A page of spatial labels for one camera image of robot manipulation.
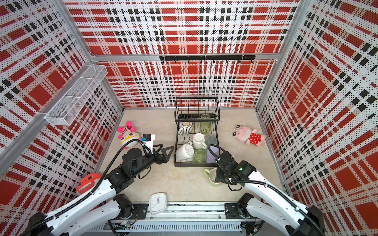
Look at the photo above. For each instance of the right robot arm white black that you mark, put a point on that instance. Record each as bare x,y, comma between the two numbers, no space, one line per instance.
276,208

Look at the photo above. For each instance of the red monster plush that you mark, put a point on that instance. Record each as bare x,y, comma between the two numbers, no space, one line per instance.
87,183

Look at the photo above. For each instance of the black wall hook rail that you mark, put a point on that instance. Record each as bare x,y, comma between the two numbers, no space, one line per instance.
208,58

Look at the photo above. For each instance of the ribbed grey-green cup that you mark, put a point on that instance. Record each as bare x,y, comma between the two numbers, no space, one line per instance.
185,128

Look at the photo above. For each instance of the pink white owl plush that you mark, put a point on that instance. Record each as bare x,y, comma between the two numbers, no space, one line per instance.
127,133

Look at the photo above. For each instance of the light green ceramic mug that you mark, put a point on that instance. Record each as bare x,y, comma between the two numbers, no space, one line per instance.
211,176

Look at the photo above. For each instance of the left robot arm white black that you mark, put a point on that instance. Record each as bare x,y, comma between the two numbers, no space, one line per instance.
102,202

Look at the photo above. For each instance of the white wire wall basket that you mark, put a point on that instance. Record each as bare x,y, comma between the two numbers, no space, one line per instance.
69,106

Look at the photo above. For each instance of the black wire dish rack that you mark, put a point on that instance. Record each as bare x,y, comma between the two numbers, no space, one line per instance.
190,109

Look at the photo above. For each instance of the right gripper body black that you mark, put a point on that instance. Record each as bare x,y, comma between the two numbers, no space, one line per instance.
223,176

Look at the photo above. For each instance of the tall green glass cup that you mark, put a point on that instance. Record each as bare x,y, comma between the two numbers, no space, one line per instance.
205,124

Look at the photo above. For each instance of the pink pig plush red dress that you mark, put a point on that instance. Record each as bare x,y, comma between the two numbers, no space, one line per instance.
248,136

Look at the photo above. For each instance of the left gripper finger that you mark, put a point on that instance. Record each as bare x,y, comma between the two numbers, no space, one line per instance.
157,148
166,153

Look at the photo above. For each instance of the green transparent glass mug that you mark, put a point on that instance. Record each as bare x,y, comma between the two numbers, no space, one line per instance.
199,157

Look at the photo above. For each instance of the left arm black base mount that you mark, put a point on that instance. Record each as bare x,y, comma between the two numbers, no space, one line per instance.
140,210

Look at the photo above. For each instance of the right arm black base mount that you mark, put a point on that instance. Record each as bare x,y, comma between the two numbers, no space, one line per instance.
233,211

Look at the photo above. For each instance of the lilac plastic cup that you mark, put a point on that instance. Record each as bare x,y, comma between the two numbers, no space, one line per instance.
212,154

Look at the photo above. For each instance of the white ceramic mug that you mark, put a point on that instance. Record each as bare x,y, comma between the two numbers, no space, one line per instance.
185,151

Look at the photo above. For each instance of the white square alarm clock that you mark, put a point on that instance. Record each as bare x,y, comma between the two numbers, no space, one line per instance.
158,203

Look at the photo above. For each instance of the white mug red inside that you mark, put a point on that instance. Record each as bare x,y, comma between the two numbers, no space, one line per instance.
199,141

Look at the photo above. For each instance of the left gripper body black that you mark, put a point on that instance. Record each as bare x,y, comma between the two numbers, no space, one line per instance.
148,160

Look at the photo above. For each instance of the teal textured plastic cup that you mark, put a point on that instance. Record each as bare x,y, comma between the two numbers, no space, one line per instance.
212,140

